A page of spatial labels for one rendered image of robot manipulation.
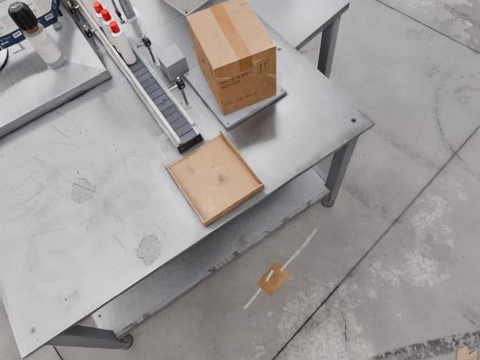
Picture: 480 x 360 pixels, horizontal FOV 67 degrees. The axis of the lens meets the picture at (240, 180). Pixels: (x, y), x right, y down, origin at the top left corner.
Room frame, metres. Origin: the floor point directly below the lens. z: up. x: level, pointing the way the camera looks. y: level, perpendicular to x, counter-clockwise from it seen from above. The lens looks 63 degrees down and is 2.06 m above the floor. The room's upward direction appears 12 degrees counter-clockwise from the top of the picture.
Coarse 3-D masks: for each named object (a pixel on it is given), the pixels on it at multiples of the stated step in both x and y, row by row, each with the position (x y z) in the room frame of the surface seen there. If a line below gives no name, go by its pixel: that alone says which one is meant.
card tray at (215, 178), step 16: (208, 144) 0.80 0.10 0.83; (224, 144) 0.79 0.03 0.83; (192, 160) 0.75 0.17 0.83; (208, 160) 0.73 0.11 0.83; (224, 160) 0.72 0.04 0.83; (240, 160) 0.70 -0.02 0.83; (176, 176) 0.69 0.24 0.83; (192, 176) 0.67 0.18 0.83; (208, 176) 0.66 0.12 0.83; (224, 176) 0.65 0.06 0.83; (240, 176) 0.63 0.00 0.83; (256, 176) 0.60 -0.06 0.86; (192, 192) 0.61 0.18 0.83; (208, 192) 0.59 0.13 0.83; (224, 192) 0.58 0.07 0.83; (240, 192) 0.57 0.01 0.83; (256, 192) 0.55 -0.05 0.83; (208, 208) 0.53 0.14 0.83; (224, 208) 0.50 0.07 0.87; (208, 224) 0.47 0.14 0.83
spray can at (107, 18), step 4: (104, 12) 1.37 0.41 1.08; (108, 12) 1.37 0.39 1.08; (104, 16) 1.36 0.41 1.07; (108, 16) 1.36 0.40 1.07; (112, 16) 1.39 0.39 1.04; (104, 20) 1.36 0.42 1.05; (108, 20) 1.36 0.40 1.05; (112, 20) 1.37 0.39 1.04; (104, 24) 1.36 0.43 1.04; (108, 24) 1.35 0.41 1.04; (108, 28) 1.35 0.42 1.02; (108, 32) 1.36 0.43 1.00; (112, 40) 1.36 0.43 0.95; (116, 48) 1.36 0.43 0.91; (120, 52) 1.35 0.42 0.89
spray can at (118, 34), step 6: (114, 24) 1.29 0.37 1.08; (114, 30) 1.28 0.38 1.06; (120, 30) 1.29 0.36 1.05; (114, 36) 1.27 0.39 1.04; (120, 36) 1.27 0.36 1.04; (120, 42) 1.27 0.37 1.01; (126, 42) 1.28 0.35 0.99; (120, 48) 1.27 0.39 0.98; (126, 48) 1.27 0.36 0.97; (126, 54) 1.27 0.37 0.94; (132, 54) 1.28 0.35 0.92; (126, 60) 1.27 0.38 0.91; (132, 60) 1.27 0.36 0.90
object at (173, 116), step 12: (84, 12) 1.69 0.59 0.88; (132, 72) 1.22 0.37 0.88; (144, 72) 1.21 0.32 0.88; (144, 84) 1.14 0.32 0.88; (156, 84) 1.13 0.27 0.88; (156, 96) 1.06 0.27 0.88; (168, 96) 1.05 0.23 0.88; (168, 108) 0.99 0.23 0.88; (168, 120) 0.93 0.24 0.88; (180, 120) 0.91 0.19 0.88; (180, 132) 0.86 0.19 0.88; (192, 132) 0.84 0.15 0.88; (180, 144) 0.80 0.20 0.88
